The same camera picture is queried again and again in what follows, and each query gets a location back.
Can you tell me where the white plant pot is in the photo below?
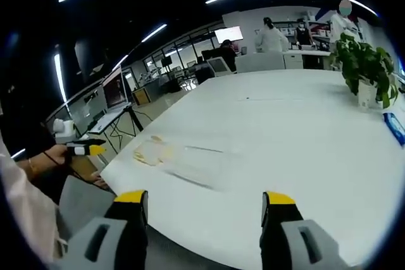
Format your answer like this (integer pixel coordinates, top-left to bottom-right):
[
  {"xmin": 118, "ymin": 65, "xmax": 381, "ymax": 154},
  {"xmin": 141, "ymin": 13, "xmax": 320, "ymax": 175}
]
[{"xmin": 357, "ymin": 79, "xmax": 379, "ymax": 109}]

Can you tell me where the blue tissue packet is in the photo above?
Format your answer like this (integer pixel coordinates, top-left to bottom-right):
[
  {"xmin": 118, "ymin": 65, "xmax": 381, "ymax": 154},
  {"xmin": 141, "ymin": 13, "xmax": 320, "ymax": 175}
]
[{"xmin": 382, "ymin": 111, "xmax": 405, "ymax": 148}]

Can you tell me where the white office chair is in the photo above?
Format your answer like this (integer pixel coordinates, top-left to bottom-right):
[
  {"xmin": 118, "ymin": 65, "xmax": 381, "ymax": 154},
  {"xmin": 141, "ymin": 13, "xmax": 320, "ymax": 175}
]
[{"xmin": 206, "ymin": 56, "xmax": 234, "ymax": 78}]

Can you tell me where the bright wall screen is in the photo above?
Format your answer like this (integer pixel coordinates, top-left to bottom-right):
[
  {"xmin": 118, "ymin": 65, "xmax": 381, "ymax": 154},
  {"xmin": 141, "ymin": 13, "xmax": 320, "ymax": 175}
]
[{"xmin": 214, "ymin": 26, "xmax": 244, "ymax": 44}]

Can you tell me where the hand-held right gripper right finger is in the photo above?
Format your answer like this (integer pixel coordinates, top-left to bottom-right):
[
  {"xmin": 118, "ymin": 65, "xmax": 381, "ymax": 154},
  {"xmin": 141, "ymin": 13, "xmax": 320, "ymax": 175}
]
[{"xmin": 259, "ymin": 190, "xmax": 361, "ymax": 270}]

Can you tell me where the person's white clothing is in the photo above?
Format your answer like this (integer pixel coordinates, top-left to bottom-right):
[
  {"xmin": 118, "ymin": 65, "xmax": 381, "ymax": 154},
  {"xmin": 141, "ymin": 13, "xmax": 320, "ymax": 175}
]
[{"xmin": 0, "ymin": 135, "xmax": 69, "ymax": 266}]

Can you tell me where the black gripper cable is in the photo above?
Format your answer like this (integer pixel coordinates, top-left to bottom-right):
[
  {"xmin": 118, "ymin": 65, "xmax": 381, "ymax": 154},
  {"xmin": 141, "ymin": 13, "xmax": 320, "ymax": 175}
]
[{"xmin": 42, "ymin": 151, "xmax": 110, "ymax": 189}]

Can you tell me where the green leafy plant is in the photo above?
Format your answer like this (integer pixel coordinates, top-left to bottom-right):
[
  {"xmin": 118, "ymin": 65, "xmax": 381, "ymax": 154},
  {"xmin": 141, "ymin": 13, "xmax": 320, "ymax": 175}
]
[{"xmin": 334, "ymin": 32, "xmax": 400, "ymax": 109}]

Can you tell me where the glass partition panel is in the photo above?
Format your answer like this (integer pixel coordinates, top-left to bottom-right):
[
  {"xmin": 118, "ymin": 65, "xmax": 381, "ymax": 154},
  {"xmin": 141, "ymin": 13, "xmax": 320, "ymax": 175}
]
[{"xmin": 66, "ymin": 91, "xmax": 108, "ymax": 137}]

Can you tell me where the computer monitor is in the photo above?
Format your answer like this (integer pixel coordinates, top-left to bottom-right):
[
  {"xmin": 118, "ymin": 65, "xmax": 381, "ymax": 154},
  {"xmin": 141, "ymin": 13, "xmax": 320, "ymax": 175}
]
[{"xmin": 102, "ymin": 70, "xmax": 132, "ymax": 110}]

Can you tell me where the clear plastic sheet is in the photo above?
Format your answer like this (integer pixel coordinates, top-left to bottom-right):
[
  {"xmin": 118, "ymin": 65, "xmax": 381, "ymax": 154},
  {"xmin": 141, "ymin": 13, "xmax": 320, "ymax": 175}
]
[{"xmin": 164, "ymin": 145, "xmax": 229, "ymax": 192}]

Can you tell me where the white side desk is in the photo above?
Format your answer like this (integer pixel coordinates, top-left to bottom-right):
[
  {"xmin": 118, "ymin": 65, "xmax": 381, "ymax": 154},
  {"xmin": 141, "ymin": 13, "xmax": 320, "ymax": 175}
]
[{"xmin": 87, "ymin": 104, "xmax": 131, "ymax": 134}]

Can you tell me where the cardboard box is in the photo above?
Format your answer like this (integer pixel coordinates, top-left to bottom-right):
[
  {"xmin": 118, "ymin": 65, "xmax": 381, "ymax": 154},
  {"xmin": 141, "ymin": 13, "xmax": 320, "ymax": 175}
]
[{"xmin": 130, "ymin": 87, "xmax": 153, "ymax": 107}]

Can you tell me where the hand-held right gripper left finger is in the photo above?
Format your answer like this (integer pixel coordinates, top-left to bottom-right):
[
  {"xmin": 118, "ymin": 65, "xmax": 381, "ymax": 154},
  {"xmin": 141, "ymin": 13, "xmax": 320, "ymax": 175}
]
[{"xmin": 50, "ymin": 189, "xmax": 149, "ymax": 270}]

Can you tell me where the person's left hand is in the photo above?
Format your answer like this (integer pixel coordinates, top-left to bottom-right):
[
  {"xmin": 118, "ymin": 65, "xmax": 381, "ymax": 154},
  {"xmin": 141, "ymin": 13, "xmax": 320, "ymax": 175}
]
[{"xmin": 44, "ymin": 144, "xmax": 69, "ymax": 166}]

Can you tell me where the black tripod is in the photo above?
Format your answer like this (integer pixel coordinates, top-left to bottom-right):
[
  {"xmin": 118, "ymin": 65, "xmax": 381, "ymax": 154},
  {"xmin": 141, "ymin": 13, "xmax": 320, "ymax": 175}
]
[{"xmin": 121, "ymin": 104, "xmax": 144, "ymax": 138}]

